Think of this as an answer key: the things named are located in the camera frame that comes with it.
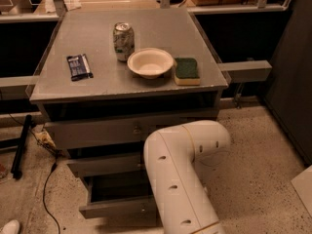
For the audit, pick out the grey bottom drawer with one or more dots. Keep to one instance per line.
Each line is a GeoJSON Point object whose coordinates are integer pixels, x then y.
{"type": "Point", "coordinates": [125, 194]}

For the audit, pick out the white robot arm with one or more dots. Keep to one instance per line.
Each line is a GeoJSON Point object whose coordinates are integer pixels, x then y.
{"type": "Point", "coordinates": [169, 157]}

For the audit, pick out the grey top drawer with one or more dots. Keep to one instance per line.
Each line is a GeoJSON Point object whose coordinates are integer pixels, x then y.
{"type": "Point", "coordinates": [118, 129]}

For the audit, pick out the grey drawer cabinet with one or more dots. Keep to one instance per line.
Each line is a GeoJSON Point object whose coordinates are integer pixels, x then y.
{"type": "Point", "coordinates": [115, 90]}

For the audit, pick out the white paper bowl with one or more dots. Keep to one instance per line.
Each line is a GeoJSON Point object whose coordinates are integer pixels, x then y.
{"type": "Point", "coordinates": [150, 63]}

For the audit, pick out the green yellow sponge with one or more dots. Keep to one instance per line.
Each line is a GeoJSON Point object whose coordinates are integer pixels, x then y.
{"type": "Point", "coordinates": [186, 72]}

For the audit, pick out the green white soda can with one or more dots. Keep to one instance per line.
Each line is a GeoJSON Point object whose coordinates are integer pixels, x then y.
{"type": "Point", "coordinates": [123, 40]}

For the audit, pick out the blue snack packet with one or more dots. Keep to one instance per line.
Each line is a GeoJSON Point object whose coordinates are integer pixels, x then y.
{"type": "Point", "coordinates": [79, 67]}

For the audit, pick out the white power strip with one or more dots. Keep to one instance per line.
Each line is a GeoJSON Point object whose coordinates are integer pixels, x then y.
{"type": "Point", "coordinates": [44, 138]}

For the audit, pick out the white crumpled cloth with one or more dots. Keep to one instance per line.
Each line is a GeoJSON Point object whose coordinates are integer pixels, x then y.
{"type": "Point", "coordinates": [72, 4]}

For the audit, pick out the black bar on floor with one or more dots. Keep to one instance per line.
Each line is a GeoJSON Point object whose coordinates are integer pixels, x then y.
{"type": "Point", "coordinates": [15, 169]}

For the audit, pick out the white board on floor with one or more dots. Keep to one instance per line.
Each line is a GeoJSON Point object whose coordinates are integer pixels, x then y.
{"type": "Point", "coordinates": [302, 185]}

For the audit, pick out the white shoe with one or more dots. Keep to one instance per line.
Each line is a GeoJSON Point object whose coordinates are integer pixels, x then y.
{"type": "Point", "coordinates": [11, 227]}

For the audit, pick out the grey side rail right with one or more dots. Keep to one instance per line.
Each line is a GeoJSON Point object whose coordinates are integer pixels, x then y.
{"type": "Point", "coordinates": [246, 71]}

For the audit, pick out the grey side rail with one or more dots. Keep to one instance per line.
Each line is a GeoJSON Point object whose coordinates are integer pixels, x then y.
{"type": "Point", "coordinates": [21, 87]}
{"type": "Point", "coordinates": [246, 71]}

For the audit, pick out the grey side rail left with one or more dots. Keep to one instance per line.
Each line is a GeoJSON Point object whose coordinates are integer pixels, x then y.
{"type": "Point", "coordinates": [21, 87]}

